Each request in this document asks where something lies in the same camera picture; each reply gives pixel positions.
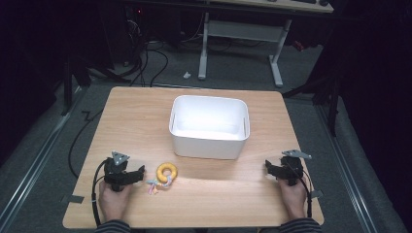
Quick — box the black floor cable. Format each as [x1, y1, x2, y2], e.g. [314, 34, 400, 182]
[67, 109, 104, 180]

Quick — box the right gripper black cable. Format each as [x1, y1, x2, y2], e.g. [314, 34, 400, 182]
[298, 170, 314, 218]

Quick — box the metal floor rail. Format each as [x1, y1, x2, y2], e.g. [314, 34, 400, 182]
[0, 86, 86, 229]
[314, 102, 379, 233]

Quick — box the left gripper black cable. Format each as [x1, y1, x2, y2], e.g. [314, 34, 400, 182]
[90, 159, 109, 228]

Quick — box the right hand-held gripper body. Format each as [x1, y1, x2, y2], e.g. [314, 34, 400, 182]
[273, 149, 313, 187]

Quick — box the white plastic bin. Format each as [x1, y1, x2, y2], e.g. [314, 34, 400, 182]
[168, 94, 252, 161]

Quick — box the black metal stand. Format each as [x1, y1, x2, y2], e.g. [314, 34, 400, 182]
[281, 74, 342, 138]
[59, 54, 130, 117]

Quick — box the person's right hand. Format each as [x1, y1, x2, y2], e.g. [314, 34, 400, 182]
[277, 177, 308, 221]

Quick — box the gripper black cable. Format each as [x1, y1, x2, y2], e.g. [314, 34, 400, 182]
[90, 159, 109, 228]
[298, 170, 314, 218]

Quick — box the bundle of black floor cables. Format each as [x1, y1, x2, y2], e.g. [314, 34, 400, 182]
[127, 18, 170, 88]

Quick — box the yellow ring rope toy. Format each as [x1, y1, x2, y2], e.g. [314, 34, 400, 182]
[146, 161, 179, 196]

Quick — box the dark computer tower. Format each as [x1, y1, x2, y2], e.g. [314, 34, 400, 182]
[123, 4, 148, 67]

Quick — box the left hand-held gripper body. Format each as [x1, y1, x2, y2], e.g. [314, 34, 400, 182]
[103, 150, 138, 193]

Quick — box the person's left hand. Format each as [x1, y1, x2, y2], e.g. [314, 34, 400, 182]
[98, 180, 133, 223]

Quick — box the white-legged desk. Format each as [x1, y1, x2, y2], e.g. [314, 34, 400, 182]
[197, 0, 335, 88]

